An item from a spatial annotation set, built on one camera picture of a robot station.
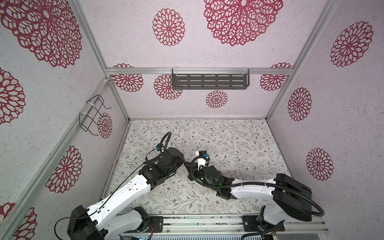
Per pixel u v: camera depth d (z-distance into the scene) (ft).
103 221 1.31
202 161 2.25
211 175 1.95
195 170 2.21
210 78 3.06
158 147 2.26
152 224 2.39
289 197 1.40
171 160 1.80
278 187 1.49
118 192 1.50
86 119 2.40
